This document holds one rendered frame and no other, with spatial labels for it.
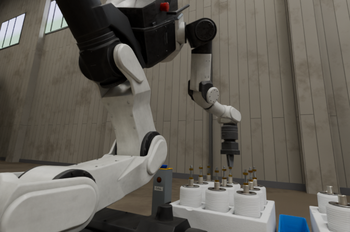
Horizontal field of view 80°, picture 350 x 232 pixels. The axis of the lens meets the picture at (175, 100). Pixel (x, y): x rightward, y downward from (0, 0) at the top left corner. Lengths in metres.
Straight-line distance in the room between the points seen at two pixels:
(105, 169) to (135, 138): 0.17
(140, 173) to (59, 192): 0.29
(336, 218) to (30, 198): 0.83
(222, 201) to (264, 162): 2.19
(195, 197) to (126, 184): 0.37
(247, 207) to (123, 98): 0.59
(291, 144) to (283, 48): 1.33
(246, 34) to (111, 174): 3.20
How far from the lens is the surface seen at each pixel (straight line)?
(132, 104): 0.70
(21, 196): 0.46
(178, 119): 3.44
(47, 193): 0.48
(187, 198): 0.97
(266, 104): 3.15
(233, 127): 1.15
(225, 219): 0.89
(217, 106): 1.05
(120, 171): 0.68
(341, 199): 0.92
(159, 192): 1.09
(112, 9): 0.70
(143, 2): 0.80
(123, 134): 0.77
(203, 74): 0.93
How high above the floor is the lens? 0.40
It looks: 14 degrees up
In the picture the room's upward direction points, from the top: 2 degrees clockwise
